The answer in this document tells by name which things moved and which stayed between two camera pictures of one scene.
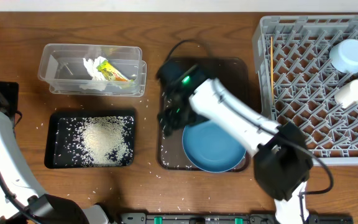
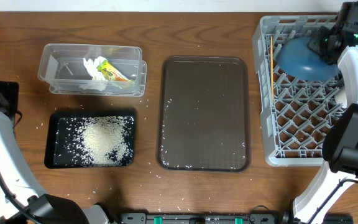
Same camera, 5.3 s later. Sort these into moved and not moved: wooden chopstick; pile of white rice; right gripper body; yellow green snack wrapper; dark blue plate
Moved: dark blue plate; right gripper body
Not moved: pile of white rice; wooden chopstick; yellow green snack wrapper
